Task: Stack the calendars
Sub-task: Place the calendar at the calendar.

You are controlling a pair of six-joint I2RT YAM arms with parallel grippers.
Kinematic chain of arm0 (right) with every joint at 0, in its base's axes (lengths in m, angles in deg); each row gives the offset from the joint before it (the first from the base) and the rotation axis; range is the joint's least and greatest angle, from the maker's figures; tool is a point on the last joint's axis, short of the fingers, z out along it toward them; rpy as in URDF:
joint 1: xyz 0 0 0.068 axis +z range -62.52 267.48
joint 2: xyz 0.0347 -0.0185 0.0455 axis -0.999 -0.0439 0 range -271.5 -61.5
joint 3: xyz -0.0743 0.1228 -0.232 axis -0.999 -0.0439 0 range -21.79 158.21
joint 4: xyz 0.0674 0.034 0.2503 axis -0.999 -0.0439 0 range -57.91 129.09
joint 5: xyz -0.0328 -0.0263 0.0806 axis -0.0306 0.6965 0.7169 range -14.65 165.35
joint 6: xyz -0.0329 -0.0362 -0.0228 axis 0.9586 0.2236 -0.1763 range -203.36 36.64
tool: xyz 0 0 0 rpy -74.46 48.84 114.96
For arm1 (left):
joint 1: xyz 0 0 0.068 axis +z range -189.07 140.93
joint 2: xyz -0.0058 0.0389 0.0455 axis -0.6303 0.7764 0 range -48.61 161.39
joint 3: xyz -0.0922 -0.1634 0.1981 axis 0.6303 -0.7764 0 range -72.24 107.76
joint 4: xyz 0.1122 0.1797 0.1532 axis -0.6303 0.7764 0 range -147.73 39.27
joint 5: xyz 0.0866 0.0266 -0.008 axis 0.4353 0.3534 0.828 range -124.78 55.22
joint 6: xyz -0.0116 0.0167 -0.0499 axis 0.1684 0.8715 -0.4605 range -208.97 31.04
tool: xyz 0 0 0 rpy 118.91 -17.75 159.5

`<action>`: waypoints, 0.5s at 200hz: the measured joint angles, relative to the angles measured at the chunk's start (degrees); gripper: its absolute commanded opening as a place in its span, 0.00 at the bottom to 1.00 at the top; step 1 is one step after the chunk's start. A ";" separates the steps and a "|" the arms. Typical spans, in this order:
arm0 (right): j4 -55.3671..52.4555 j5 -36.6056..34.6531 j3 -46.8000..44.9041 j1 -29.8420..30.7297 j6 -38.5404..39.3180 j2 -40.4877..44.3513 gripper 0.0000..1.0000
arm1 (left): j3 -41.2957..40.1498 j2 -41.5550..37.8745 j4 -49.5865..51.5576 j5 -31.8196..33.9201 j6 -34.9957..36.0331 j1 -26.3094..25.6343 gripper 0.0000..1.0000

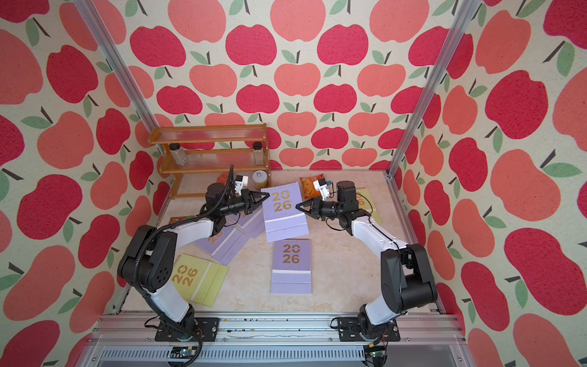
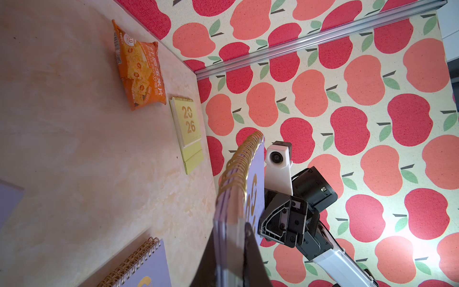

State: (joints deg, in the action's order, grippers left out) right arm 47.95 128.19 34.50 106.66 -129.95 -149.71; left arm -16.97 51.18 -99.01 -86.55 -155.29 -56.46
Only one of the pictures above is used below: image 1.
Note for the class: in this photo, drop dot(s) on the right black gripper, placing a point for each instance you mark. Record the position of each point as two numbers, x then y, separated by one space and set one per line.
316 205

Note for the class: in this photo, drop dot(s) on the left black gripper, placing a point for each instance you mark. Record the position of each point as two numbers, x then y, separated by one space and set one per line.
248 201

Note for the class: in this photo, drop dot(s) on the purple calendar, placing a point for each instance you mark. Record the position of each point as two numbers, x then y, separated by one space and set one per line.
225 245
282 220
253 224
291 268

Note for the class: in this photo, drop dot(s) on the yellow-green calendar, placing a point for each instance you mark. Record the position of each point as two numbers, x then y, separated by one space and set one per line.
198 280
365 202

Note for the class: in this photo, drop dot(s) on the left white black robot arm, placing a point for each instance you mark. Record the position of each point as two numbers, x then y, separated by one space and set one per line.
149 259

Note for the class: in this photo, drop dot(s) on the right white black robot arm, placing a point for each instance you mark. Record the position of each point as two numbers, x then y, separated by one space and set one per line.
406 276

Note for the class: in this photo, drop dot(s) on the orange snack bag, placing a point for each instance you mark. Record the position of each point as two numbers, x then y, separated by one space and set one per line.
308 189

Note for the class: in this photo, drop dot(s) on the white lid yellow can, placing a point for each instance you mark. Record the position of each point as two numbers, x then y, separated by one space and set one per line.
260 179

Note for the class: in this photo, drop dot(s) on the red flat tin can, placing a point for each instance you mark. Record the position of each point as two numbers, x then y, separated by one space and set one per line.
223 178

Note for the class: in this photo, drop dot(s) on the right glass spice jar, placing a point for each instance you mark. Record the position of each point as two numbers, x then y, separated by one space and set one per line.
258 153

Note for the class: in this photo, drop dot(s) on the glass spice jar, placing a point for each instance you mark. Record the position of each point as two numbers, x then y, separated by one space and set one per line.
178 153
258 153

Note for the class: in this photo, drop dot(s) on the wooden three-tier shelf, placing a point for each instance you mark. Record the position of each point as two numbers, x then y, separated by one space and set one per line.
215 161

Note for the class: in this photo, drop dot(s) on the green red food packet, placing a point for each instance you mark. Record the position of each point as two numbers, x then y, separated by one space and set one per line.
175 220

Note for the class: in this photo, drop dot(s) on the left glass spice jar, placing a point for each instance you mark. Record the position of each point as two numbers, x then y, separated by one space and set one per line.
178 153

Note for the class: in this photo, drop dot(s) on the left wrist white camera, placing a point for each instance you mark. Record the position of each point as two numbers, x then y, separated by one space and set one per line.
239 183

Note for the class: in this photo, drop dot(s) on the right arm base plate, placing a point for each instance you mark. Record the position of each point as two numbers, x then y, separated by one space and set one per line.
355 329

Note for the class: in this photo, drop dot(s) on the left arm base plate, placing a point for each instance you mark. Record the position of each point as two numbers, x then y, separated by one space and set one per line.
188 331

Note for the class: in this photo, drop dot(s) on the aluminium front rail frame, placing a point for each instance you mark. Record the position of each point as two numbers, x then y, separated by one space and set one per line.
277 339

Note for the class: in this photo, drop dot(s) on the right aluminium corner post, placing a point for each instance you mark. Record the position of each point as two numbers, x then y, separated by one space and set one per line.
461 21

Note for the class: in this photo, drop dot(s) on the aluminium corner post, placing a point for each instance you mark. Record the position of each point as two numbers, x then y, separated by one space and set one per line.
99 30
461 21

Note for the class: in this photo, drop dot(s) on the left aluminium corner post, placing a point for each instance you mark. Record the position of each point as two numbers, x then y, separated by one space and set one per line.
99 30

